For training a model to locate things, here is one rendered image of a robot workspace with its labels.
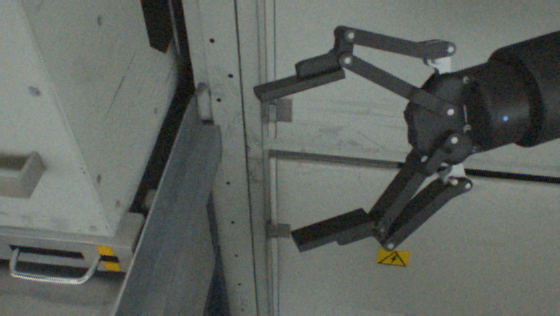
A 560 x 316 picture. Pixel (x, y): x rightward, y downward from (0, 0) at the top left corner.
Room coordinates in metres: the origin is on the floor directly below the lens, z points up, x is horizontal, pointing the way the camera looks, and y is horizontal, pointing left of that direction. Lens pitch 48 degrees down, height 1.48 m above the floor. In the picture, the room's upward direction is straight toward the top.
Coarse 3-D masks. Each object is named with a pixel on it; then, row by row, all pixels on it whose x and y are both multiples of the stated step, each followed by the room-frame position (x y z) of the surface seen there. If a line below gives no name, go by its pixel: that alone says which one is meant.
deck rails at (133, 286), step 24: (192, 96) 0.64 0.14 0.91; (192, 120) 0.62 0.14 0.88; (192, 144) 0.60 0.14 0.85; (168, 168) 0.50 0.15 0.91; (168, 192) 0.48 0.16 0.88; (168, 216) 0.46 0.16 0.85; (144, 240) 0.39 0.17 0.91; (144, 264) 0.37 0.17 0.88; (120, 288) 0.35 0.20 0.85; (144, 288) 0.35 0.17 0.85; (120, 312) 0.30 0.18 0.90
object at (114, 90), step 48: (48, 0) 0.42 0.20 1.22; (96, 0) 0.50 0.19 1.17; (48, 48) 0.39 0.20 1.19; (96, 48) 0.47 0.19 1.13; (144, 48) 0.58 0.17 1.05; (96, 96) 0.44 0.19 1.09; (144, 96) 0.55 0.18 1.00; (96, 144) 0.41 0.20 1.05; (144, 144) 0.52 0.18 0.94; (96, 192) 0.38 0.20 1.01
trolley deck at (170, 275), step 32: (160, 160) 0.57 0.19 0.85; (192, 160) 0.57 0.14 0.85; (192, 192) 0.51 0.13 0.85; (192, 224) 0.46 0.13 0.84; (160, 256) 0.40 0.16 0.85; (0, 288) 0.36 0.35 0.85; (32, 288) 0.36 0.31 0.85; (64, 288) 0.36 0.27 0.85; (96, 288) 0.36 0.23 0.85; (160, 288) 0.36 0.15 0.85
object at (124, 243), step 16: (128, 224) 0.40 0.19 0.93; (0, 240) 0.39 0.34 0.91; (16, 240) 0.38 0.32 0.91; (32, 240) 0.38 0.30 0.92; (48, 240) 0.38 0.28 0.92; (64, 240) 0.38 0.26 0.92; (80, 240) 0.38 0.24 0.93; (96, 240) 0.38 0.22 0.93; (112, 240) 0.38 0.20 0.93; (128, 240) 0.38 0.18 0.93; (0, 256) 0.39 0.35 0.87; (32, 256) 0.38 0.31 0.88; (48, 256) 0.38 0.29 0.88; (64, 256) 0.38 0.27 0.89; (80, 256) 0.37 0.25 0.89; (112, 256) 0.37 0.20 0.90; (128, 256) 0.37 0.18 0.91
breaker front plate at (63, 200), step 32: (0, 0) 0.38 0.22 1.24; (0, 32) 0.38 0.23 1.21; (0, 64) 0.39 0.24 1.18; (32, 64) 0.38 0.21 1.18; (0, 96) 0.39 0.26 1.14; (32, 96) 0.38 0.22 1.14; (0, 128) 0.39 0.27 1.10; (32, 128) 0.39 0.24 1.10; (64, 128) 0.38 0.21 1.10; (0, 160) 0.39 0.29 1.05; (64, 160) 0.38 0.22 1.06; (64, 192) 0.38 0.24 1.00; (0, 224) 0.40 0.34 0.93; (32, 224) 0.39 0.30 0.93; (64, 224) 0.39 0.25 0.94; (96, 224) 0.38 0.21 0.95
